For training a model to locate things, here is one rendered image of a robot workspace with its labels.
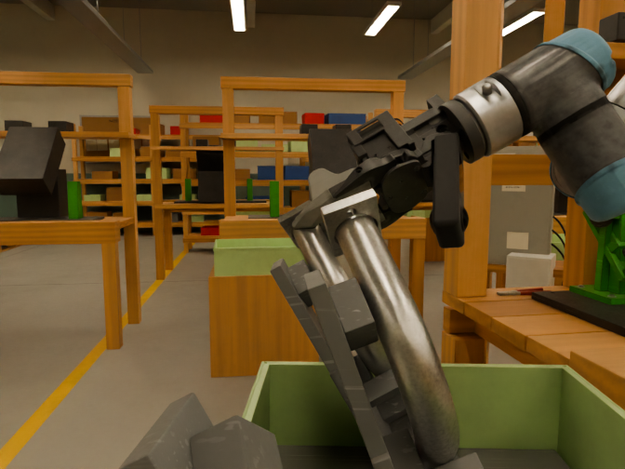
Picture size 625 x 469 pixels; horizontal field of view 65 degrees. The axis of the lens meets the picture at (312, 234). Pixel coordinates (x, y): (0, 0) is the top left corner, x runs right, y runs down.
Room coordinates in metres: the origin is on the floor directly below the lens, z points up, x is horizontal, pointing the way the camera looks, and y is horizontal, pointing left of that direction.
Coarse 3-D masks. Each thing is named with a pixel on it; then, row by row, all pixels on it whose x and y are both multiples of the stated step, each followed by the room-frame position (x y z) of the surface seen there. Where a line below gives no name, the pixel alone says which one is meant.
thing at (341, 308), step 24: (312, 288) 0.29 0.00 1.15; (336, 288) 0.31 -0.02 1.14; (360, 288) 0.31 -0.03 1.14; (336, 312) 0.29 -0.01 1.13; (360, 312) 0.30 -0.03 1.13; (336, 336) 0.29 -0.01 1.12; (360, 336) 0.30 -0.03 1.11; (336, 360) 0.29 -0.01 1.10; (360, 384) 0.29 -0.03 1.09; (360, 408) 0.29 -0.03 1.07; (360, 432) 0.29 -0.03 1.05; (384, 456) 0.29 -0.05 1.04
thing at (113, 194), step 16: (80, 128) 10.17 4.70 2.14; (144, 128) 9.98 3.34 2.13; (160, 128) 10.00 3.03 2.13; (176, 128) 10.01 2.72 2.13; (80, 144) 10.17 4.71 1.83; (80, 160) 9.72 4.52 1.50; (96, 160) 9.75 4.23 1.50; (112, 160) 9.79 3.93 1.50; (144, 160) 9.86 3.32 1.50; (176, 160) 9.93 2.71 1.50; (192, 160) 9.97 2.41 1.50; (96, 176) 9.87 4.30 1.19; (112, 176) 9.88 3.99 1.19; (176, 176) 10.05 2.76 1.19; (192, 176) 10.07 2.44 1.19; (112, 192) 9.90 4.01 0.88; (144, 224) 9.85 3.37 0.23; (176, 224) 9.93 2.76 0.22; (192, 224) 9.96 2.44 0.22; (208, 224) 10.00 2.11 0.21
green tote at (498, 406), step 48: (288, 384) 0.64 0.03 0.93; (480, 384) 0.63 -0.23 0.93; (528, 384) 0.63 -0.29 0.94; (576, 384) 0.59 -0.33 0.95; (288, 432) 0.64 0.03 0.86; (336, 432) 0.64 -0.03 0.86; (480, 432) 0.63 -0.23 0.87; (528, 432) 0.63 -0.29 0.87; (576, 432) 0.59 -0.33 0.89; (624, 432) 0.49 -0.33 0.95
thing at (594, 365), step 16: (576, 352) 0.85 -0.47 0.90; (592, 352) 0.85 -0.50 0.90; (608, 352) 0.85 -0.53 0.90; (624, 352) 0.85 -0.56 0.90; (576, 368) 0.84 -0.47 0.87; (592, 368) 0.81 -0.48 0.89; (608, 368) 0.78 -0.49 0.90; (624, 368) 0.77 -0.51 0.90; (592, 384) 0.80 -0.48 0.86; (608, 384) 0.77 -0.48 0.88; (624, 384) 0.74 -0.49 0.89; (624, 400) 0.74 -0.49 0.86
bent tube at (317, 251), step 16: (288, 224) 0.52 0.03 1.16; (320, 224) 0.54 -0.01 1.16; (304, 240) 0.51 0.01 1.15; (320, 240) 0.50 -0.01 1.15; (304, 256) 0.50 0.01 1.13; (320, 256) 0.49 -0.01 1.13; (336, 272) 0.47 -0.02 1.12; (368, 352) 0.46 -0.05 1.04; (384, 352) 0.47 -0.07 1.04; (384, 368) 0.48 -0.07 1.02
